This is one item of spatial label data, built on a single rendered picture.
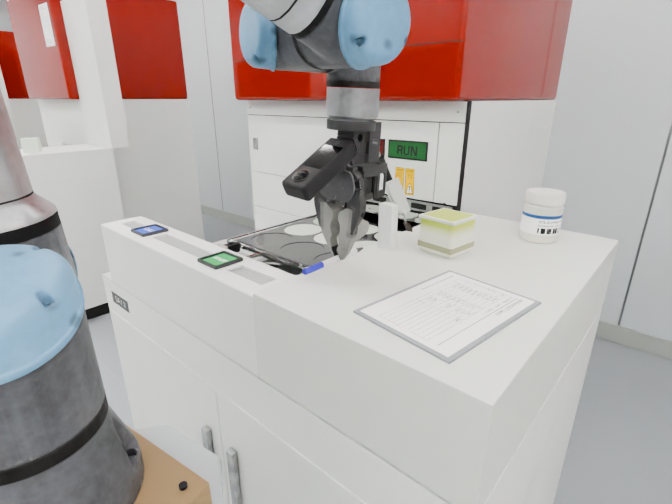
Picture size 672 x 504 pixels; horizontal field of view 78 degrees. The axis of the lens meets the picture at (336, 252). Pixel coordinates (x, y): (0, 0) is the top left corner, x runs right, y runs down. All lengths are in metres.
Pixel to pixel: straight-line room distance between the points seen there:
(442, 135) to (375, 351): 0.70
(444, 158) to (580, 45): 1.53
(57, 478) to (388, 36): 0.46
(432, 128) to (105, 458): 0.92
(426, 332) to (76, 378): 0.35
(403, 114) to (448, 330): 0.72
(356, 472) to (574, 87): 2.19
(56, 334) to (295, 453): 0.43
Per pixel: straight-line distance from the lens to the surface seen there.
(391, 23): 0.43
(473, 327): 0.53
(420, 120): 1.10
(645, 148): 2.45
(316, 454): 0.66
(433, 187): 1.10
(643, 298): 2.61
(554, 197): 0.86
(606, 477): 1.88
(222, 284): 0.67
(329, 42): 0.43
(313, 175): 0.56
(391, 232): 0.75
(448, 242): 0.73
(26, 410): 0.39
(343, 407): 0.56
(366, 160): 0.64
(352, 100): 0.59
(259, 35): 0.52
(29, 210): 0.49
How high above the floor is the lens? 1.23
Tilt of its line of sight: 20 degrees down
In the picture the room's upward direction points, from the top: straight up
